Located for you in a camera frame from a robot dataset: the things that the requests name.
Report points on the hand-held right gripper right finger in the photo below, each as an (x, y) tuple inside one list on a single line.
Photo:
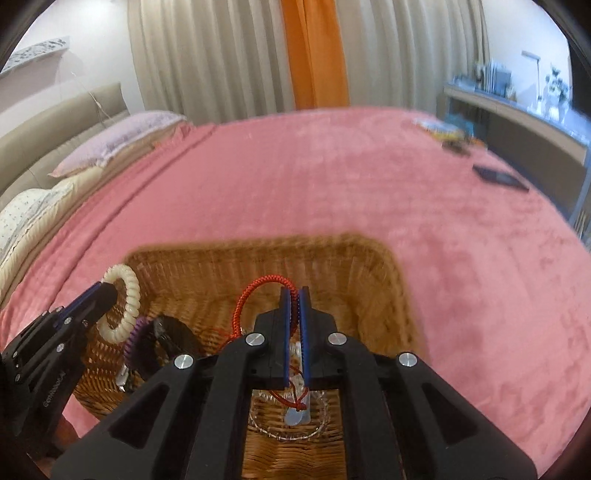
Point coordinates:
[(304, 323)]

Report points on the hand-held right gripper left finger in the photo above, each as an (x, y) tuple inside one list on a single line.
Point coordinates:
[(286, 323)]

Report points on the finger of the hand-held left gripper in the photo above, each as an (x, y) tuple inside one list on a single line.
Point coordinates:
[(90, 300), (99, 318)]

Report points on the pink snap hair clip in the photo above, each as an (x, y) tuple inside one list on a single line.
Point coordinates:
[(124, 381)]

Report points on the brown wicker basket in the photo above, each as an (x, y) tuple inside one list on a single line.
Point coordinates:
[(369, 286)]

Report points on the black smartwatch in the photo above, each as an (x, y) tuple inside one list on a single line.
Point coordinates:
[(178, 339)]

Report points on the light blue hair clip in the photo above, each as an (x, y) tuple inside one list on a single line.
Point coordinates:
[(298, 415)]

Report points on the person's left hand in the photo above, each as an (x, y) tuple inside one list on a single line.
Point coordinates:
[(67, 436)]

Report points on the white floral pillow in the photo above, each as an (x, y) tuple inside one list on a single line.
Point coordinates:
[(27, 212)]

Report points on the beige quilt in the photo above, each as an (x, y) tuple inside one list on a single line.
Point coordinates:
[(87, 184)]

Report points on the pink blanket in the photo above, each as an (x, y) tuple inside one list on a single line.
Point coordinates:
[(323, 184)]

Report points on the purple pillow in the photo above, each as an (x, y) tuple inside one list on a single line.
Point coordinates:
[(120, 138)]

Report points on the beige padded headboard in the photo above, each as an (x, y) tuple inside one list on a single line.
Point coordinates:
[(55, 115)]

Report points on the small dark object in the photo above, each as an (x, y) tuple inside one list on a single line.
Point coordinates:
[(457, 147)]

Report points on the colourful booklet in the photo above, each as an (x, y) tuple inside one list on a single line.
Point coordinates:
[(438, 128)]

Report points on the black smartphone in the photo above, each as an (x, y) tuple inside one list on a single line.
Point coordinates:
[(501, 177)]

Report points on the orange curtain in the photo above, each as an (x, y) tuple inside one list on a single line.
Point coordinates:
[(316, 55)]

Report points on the beige curtain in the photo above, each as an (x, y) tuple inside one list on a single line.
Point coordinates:
[(411, 50), (207, 55)]

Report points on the white desk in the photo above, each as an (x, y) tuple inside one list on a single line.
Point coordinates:
[(521, 124)]

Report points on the row of books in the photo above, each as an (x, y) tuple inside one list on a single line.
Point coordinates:
[(494, 78)]

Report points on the white desk lamp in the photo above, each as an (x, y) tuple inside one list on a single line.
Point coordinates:
[(538, 78)]

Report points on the flower vase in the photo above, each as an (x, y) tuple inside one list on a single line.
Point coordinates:
[(556, 92)]

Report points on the white patterned wall shelf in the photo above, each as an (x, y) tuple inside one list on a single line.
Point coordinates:
[(34, 50)]

